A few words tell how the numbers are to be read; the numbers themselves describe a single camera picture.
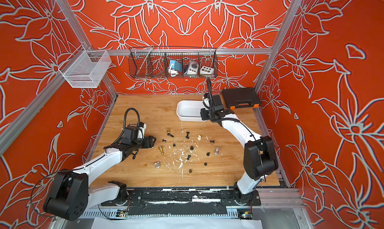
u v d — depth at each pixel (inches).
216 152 34.4
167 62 38.9
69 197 16.0
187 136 37.4
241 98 45.7
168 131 38.2
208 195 29.4
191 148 35.4
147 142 30.6
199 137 36.4
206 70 37.0
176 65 33.6
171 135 37.7
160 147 35.3
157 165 32.1
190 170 32.0
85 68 36.2
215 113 26.3
